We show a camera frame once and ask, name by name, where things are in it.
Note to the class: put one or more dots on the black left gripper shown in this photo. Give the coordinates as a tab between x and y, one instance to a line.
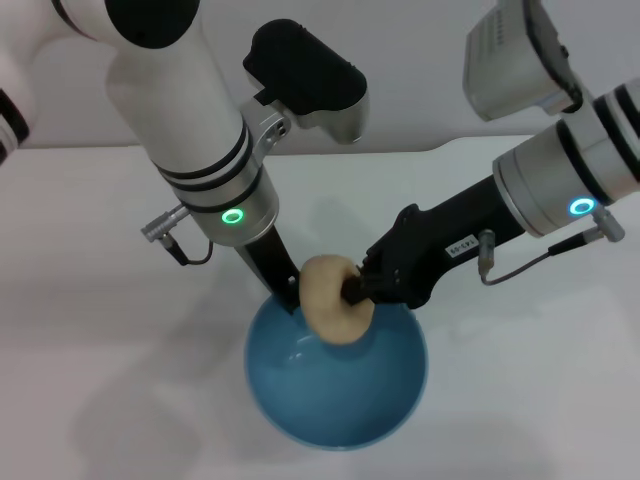
265	260

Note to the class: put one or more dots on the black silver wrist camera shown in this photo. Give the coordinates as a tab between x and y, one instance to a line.
515	60
310	80

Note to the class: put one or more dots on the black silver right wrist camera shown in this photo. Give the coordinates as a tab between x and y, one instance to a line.
515	60

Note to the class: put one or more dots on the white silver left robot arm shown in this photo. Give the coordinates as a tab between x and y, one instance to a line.
175	110

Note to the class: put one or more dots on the round beige egg yolk pastry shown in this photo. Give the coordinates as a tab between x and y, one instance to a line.
322	300

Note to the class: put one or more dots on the blue ceramic bowl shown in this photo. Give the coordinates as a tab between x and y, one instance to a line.
340	395

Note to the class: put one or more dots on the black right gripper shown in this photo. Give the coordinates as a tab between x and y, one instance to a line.
430	240

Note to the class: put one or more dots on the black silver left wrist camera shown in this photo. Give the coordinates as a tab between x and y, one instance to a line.
310	80

